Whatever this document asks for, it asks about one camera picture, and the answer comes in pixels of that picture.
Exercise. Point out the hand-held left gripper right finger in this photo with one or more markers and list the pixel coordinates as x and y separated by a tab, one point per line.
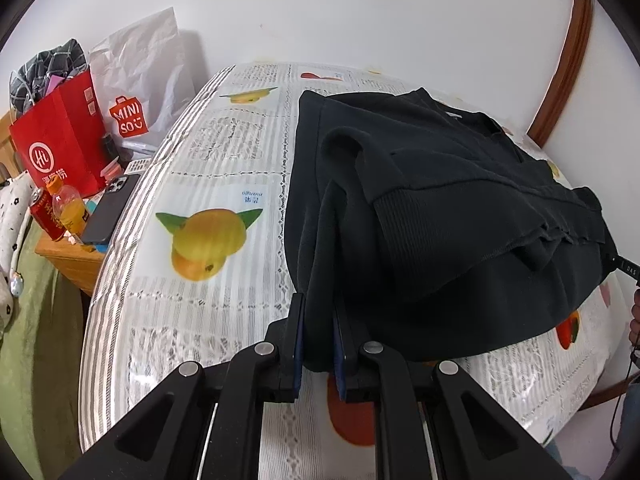
340	365

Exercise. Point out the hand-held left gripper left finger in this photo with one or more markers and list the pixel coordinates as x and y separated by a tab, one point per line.
298	360

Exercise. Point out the black sweatshirt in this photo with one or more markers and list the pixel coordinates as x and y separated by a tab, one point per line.
425	185

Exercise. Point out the person's right hand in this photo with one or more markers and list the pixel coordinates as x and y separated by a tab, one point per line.
636	320

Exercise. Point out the fruit print tablecloth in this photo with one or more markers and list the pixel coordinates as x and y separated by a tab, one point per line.
200	310

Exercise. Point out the wooden baseboard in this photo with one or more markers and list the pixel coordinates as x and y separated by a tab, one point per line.
607	385

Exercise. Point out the black phone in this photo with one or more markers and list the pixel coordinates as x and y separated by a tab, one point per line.
107	212

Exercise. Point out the wooden nightstand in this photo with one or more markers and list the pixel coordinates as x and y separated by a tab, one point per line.
70	265

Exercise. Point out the white remote control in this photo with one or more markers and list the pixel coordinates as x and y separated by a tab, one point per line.
136	165

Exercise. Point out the green blanket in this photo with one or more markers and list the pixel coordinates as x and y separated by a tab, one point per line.
40	360

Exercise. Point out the orange juice bottle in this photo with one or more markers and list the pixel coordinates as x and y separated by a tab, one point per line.
67	210

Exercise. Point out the red drink can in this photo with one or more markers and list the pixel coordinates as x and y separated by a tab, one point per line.
45	217

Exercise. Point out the small silver charm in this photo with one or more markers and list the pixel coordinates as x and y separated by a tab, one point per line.
15	284

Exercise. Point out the white plastic shopping bag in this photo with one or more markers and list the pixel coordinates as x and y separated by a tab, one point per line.
145	70

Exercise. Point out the red paper bag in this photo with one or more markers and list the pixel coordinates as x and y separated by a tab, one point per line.
60	130

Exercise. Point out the wooden headboard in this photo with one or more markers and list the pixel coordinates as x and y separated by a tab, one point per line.
6	150

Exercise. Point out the grey plaid cloth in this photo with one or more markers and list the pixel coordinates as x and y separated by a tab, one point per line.
50	67

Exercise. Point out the brown wooden door frame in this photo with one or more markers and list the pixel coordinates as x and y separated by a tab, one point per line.
565	70

